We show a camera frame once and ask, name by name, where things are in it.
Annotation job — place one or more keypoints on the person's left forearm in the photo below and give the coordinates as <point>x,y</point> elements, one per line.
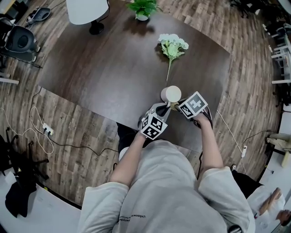
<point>128,159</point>

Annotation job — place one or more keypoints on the person's light grey shirt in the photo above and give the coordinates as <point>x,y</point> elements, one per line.
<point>163,193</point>

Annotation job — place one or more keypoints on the person's black trousers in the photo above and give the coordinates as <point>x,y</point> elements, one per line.
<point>127,136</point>

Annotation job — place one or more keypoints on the potted green plant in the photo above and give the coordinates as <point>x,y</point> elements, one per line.
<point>143,9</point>

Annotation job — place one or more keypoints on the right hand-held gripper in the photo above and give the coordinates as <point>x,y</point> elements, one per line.
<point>193,104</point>

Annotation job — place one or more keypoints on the grey round device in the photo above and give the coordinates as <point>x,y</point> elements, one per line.
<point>41,14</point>

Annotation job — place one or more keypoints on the white side table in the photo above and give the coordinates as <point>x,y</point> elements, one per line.
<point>9,80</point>

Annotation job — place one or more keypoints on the beige wooden stand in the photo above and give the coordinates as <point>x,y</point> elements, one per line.
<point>278,141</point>

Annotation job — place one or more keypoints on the black office chair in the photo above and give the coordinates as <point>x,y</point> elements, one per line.
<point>16,167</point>

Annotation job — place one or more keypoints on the person's right forearm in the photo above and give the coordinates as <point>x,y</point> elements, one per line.
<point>209,148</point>

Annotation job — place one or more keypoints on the white artificial flower bouquet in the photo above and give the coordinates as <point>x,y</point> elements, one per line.
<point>172,45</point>

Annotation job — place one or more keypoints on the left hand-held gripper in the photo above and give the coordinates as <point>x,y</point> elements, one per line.
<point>153,126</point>

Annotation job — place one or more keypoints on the black cloth bundle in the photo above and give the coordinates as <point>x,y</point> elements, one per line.
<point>20,200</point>

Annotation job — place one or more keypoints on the white table lamp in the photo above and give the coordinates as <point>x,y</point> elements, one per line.
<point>86,11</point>

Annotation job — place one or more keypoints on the white office desk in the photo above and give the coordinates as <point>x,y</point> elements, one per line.
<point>282,54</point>

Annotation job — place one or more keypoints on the white power strip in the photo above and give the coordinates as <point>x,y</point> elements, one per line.
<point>244,151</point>
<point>48,128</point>

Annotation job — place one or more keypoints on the white cup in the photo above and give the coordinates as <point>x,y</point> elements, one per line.
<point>171,93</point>

